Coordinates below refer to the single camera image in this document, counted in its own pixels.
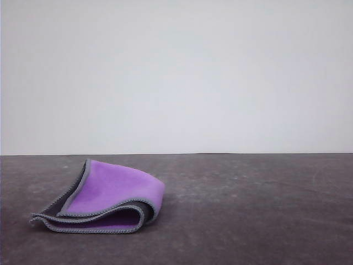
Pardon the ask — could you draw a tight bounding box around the purple towel with grey hem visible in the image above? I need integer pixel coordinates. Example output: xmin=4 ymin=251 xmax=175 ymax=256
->
xmin=29 ymin=158 xmax=166 ymax=235

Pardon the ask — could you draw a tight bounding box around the grey table cloth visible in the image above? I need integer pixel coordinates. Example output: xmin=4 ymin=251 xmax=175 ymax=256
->
xmin=0 ymin=152 xmax=353 ymax=265

